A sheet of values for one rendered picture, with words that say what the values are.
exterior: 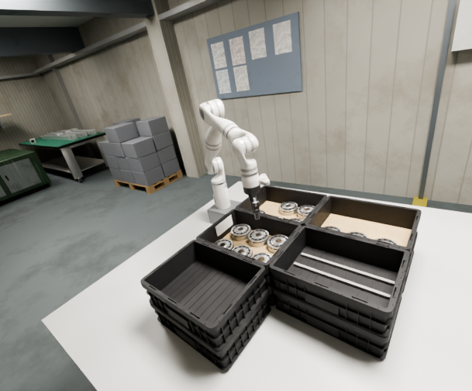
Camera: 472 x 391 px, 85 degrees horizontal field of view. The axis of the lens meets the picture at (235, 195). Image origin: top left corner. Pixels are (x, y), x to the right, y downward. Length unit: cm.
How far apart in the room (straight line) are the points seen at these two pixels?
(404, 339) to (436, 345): 9
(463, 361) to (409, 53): 251
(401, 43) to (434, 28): 24
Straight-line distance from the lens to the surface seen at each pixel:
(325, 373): 102
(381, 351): 104
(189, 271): 121
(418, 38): 307
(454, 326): 122
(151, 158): 442
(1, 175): 663
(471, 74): 308
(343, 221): 140
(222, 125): 112
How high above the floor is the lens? 159
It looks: 26 degrees down
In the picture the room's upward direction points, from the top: 11 degrees counter-clockwise
